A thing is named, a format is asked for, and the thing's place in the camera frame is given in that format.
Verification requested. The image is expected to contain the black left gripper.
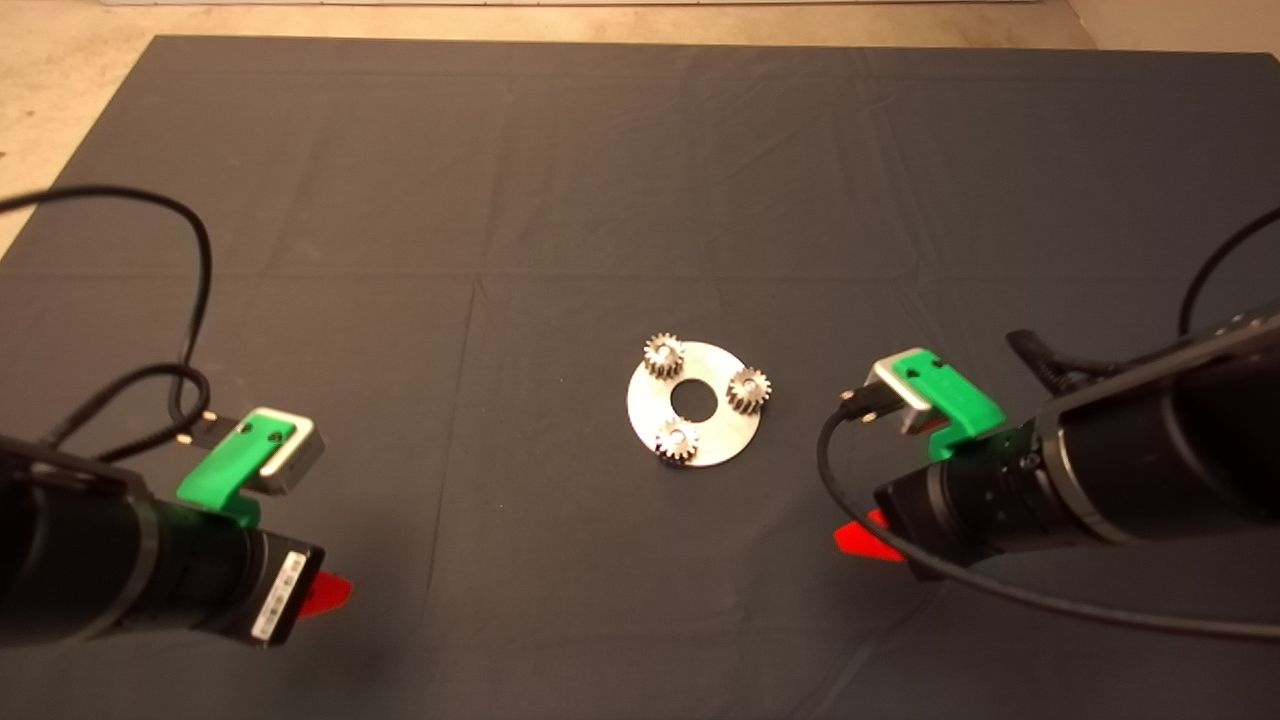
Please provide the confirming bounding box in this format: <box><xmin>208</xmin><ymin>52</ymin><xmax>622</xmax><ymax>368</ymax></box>
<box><xmin>145</xmin><ymin>503</ymin><xmax>354</xmax><ymax>649</ymax></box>

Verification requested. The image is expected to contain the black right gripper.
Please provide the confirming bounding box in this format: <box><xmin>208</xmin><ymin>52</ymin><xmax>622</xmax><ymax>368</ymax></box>
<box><xmin>834</xmin><ymin>425</ymin><xmax>1061</xmax><ymax>582</ymax></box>

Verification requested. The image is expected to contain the round metal carrier plate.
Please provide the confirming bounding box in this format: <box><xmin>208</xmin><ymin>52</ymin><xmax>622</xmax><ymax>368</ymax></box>
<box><xmin>627</xmin><ymin>341</ymin><xmax>762</xmax><ymax>468</ymax></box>

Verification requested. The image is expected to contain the small steel planetary gear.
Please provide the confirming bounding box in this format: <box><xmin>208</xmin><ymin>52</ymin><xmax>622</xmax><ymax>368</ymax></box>
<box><xmin>643</xmin><ymin>333</ymin><xmax>687</xmax><ymax>380</ymax></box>
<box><xmin>726</xmin><ymin>366</ymin><xmax>772</xmax><ymax>413</ymax></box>
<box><xmin>654</xmin><ymin>418</ymin><xmax>700</xmax><ymax>465</ymax></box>

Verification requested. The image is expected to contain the dark grey table cloth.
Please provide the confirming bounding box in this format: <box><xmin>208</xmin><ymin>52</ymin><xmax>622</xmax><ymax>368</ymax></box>
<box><xmin>0</xmin><ymin>36</ymin><xmax>1280</xmax><ymax>720</ymax></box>

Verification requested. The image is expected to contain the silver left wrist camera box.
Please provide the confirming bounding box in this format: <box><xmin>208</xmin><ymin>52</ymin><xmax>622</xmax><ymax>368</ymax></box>
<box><xmin>245</xmin><ymin>406</ymin><xmax>327</xmax><ymax>497</ymax></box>

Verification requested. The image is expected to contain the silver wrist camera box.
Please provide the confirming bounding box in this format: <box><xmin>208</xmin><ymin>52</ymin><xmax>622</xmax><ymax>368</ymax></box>
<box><xmin>865</xmin><ymin>357</ymin><xmax>938</xmax><ymax>437</ymax></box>
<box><xmin>245</xmin><ymin>406</ymin><xmax>327</xmax><ymax>497</ymax></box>

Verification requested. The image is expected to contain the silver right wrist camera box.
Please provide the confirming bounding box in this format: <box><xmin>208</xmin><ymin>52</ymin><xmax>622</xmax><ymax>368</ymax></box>
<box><xmin>865</xmin><ymin>357</ymin><xmax>938</xmax><ymax>437</ymax></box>

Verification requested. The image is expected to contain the green left camera mount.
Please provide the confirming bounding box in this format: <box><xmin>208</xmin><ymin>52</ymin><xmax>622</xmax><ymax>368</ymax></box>
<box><xmin>177</xmin><ymin>417</ymin><xmax>299</xmax><ymax>529</ymax></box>

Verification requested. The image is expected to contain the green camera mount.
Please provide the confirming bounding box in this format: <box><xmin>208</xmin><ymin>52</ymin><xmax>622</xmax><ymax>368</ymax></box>
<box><xmin>890</xmin><ymin>347</ymin><xmax>1007</xmax><ymax>464</ymax></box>
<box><xmin>177</xmin><ymin>417</ymin><xmax>299</xmax><ymax>529</ymax></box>

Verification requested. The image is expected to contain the green right camera mount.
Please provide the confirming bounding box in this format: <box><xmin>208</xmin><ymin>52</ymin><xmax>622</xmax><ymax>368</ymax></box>
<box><xmin>890</xmin><ymin>347</ymin><xmax>1007</xmax><ymax>464</ymax></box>

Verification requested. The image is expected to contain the braided right arm cable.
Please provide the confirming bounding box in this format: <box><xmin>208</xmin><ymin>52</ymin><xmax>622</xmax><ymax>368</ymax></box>
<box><xmin>1005</xmin><ymin>329</ymin><xmax>1123</xmax><ymax>397</ymax></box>

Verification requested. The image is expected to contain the black left camera cable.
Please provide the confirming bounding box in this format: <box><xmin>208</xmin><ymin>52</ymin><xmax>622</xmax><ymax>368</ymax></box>
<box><xmin>0</xmin><ymin>185</ymin><xmax>247</xmax><ymax>463</ymax></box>

